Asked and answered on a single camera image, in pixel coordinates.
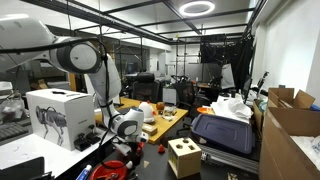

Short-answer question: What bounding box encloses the dark blue tote lid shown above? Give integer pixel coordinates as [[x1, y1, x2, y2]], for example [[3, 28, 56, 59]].
[[190, 113, 256, 155]]

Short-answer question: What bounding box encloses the blue white glue bottle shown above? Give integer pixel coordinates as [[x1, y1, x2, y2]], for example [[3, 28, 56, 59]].
[[75, 163, 93, 180]]

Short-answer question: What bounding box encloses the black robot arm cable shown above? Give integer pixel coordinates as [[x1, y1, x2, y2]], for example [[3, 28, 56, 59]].
[[0, 37, 116, 168]]

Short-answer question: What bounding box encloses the small open cardboard box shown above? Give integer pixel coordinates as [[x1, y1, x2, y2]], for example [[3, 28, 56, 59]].
[[267, 86, 316, 111]]

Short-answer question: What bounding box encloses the black screen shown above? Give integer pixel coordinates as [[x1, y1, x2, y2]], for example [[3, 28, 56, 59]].
[[0, 156, 46, 180]]

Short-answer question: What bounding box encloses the ring ceiling light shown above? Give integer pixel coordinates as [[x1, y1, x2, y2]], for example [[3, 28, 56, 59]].
[[178, 0, 216, 18]]

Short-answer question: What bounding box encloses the white robot dog box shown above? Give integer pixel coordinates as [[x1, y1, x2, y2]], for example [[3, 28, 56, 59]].
[[25, 87, 96, 152]]

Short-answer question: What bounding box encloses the wooden table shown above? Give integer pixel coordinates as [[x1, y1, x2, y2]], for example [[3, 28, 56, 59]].
[[94, 96, 190, 145]]

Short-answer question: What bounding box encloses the clear plastic container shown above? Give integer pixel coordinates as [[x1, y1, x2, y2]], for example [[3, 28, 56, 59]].
[[161, 105, 178, 121]]

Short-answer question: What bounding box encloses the orange bowl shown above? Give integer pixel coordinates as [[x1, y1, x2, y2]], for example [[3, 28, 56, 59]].
[[196, 106, 213, 115]]

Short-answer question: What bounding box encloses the black curtain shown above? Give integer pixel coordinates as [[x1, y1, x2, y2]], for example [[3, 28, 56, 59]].
[[199, 34, 255, 92]]

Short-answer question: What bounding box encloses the black clamp mount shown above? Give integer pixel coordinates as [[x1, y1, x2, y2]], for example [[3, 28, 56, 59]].
[[73, 132, 91, 153], [85, 124, 101, 145]]

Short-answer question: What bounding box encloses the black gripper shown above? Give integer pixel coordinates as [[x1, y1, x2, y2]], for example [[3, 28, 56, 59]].
[[116, 139, 144, 167]]

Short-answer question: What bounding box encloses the large open cardboard box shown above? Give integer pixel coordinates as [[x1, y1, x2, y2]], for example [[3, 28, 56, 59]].
[[258, 106, 320, 180]]

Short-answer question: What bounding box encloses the clear plastic bag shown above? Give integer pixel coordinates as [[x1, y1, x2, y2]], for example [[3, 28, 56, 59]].
[[0, 96, 26, 125]]

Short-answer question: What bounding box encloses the flat labelled cardboard box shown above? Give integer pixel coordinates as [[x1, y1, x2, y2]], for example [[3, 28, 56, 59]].
[[141, 122, 159, 137]]

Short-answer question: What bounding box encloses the white red plush toy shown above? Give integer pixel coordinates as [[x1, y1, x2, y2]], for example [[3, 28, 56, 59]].
[[137, 100, 157, 124]]

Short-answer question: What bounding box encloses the black computer keyboard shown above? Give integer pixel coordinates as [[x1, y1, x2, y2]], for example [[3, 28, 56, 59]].
[[0, 121, 30, 143]]

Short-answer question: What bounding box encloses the white paper pile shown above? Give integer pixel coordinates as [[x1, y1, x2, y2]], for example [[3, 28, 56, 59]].
[[210, 94, 254, 124]]

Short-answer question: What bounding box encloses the computer monitor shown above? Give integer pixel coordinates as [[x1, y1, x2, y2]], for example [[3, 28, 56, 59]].
[[241, 75, 254, 101]]

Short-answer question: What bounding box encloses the black office chair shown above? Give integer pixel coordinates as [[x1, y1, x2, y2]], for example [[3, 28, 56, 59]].
[[172, 81, 210, 112], [132, 72, 161, 103]]

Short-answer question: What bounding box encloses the white packing plastic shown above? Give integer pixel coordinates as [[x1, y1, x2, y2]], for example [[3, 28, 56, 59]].
[[289, 134, 320, 165]]

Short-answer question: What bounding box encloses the small red block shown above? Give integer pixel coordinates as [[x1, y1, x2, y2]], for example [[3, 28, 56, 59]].
[[157, 143, 167, 155]]

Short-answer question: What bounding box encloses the black camera tripod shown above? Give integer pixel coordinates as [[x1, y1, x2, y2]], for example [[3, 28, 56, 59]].
[[256, 71, 271, 98]]

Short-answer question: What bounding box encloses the white work table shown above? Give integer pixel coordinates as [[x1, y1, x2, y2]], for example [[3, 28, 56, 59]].
[[0, 127, 116, 180]]

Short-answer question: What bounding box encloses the white fabric reflector panel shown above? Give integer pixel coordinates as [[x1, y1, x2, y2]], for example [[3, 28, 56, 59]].
[[221, 63, 236, 91]]

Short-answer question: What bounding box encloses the silver plastic fork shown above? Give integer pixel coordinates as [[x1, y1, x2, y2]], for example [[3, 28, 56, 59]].
[[99, 172, 120, 180]]

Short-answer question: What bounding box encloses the wooden shape sorter cube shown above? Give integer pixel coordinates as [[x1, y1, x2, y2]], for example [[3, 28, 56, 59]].
[[166, 137, 203, 180]]

